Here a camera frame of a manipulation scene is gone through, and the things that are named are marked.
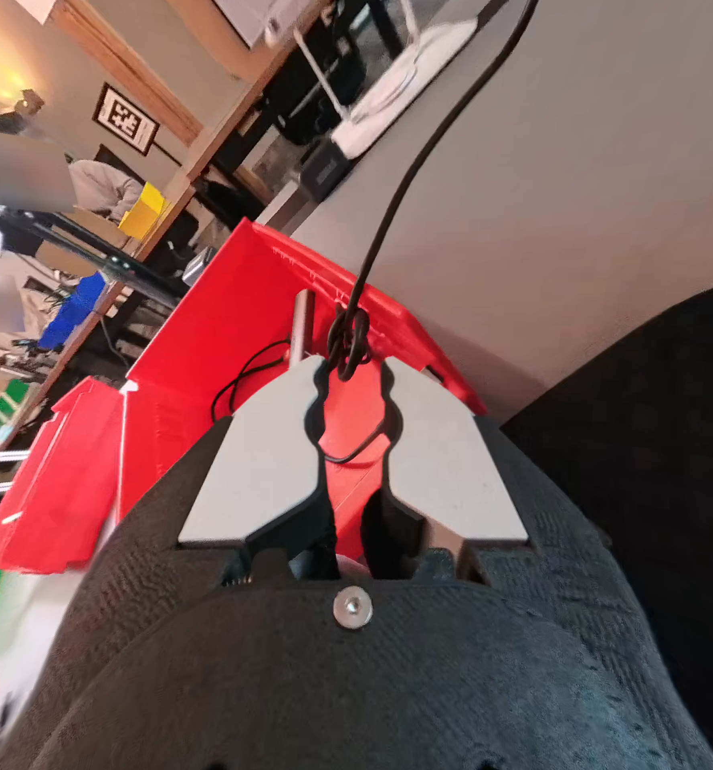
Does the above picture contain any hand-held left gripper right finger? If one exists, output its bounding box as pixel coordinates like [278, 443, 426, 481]
[380, 358, 529, 580]

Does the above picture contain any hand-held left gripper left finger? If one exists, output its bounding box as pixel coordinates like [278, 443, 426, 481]
[178, 355, 329, 549]

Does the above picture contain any black cable of grey hub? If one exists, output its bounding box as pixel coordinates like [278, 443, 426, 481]
[211, 338, 292, 423]

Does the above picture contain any red plastic bin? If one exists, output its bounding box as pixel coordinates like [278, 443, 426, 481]
[116, 218, 488, 563]
[0, 376, 124, 575]

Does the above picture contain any black cable with red plugs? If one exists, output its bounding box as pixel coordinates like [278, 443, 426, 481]
[317, 0, 540, 465]

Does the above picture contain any black hex-patterned pouch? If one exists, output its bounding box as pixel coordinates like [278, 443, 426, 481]
[501, 282, 713, 759]

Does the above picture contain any grey power adapter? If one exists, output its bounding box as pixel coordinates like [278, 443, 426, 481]
[182, 251, 214, 288]

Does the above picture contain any blue plastic bin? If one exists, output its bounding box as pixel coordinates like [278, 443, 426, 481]
[38, 271, 107, 351]

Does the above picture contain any yellow plastic bin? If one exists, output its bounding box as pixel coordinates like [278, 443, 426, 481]
[119, 182, 172, 238]

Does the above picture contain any black power adapter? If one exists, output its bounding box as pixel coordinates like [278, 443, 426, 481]
[299, 138, 353, 203]

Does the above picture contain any printed tag card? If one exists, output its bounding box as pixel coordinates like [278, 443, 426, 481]
[92, 83, 160, 157]

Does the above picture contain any instruction sheet on stand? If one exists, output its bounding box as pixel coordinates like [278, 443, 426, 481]
[212, 0, 479, 160]

